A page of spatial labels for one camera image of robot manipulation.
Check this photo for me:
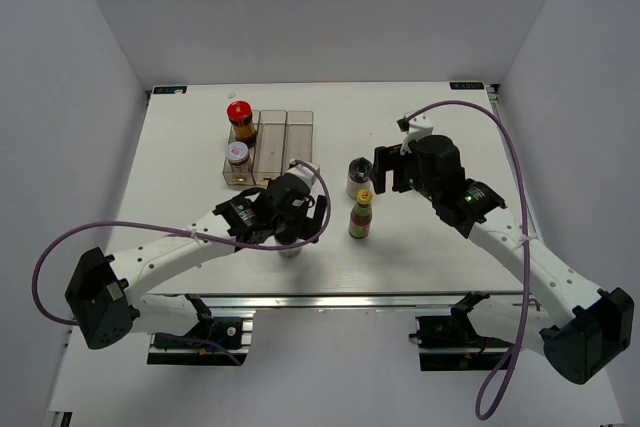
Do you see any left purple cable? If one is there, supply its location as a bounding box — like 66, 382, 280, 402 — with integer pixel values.
31, 160, 332, 367

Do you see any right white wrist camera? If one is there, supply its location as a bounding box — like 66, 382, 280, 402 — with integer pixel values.
397, 113, 433, 155

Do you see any black lid pepper jar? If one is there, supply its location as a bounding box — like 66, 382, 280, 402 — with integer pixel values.
274, 232, 303, 258

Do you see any aluminium table right rail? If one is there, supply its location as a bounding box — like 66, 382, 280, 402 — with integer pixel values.
486, 84, 544, 242

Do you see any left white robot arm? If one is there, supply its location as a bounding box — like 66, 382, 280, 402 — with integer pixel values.
65, 173, 329, 350

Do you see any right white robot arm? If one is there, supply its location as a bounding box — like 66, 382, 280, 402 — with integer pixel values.
370, 135, 634, 385

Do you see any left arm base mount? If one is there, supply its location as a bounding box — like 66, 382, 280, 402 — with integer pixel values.
147, 295, 254, 367

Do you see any right clear acrylic tray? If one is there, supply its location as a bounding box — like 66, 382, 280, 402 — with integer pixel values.
281, 110, 314, 174

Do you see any aluminium table rail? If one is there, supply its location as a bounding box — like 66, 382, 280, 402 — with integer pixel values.
486, 84, 544, 242
149, 290, 534, 312

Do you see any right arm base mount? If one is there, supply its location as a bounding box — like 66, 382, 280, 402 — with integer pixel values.
408, 292, 512, 372

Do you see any middle clear acrylic tray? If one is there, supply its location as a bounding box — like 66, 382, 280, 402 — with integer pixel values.
253, 110, 287, 186

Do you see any black grinder top jar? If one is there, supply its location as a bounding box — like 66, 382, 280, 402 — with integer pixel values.
345, 157, 372, 199

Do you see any clear acrylic tray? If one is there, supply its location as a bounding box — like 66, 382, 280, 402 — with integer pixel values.
223, 111, 258, 187
253, 110, 287, 186
281, 110, 314, 174

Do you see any red cap sauce bottle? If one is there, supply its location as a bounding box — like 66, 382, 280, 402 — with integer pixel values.
226, 100, 257, 147

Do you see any white lid spice jar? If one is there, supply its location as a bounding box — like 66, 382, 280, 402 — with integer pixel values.
225, 141, 252, 174

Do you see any green label chili sauce bottle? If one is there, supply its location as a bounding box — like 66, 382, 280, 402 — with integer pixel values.
348, 189, 373, 239

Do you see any aluminium table front rail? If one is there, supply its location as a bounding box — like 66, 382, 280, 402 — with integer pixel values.
149, 290, 534, 312

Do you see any left clear acrylic tray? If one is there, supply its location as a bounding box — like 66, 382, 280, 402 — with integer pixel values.
223, 111, 258, 187

